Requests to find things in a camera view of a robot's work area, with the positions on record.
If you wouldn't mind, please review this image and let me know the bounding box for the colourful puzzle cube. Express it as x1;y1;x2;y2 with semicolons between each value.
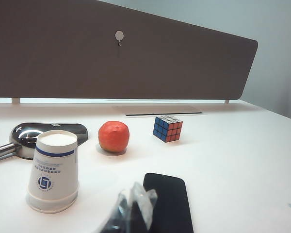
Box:
152;115;183;143

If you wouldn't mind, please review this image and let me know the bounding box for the orange fruit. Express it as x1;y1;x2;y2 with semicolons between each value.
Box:
98;120;130;153

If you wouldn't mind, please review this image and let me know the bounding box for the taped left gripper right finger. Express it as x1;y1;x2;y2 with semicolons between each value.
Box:
132;181;158;231

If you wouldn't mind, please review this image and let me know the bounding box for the brown fabric desk divider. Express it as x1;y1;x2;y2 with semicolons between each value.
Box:
0;0;259;100

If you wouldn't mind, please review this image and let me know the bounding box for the black smartphone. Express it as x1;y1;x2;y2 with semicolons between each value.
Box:
143;172;194;233

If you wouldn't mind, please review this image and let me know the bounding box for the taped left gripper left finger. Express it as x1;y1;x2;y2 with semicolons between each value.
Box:
95;188;134;233

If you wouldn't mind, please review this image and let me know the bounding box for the white hexagonal wall hook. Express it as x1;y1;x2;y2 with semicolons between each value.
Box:
114;30;125;47

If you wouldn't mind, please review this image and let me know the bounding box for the shiny metal ladle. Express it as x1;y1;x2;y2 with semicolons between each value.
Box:
0;122;90;164

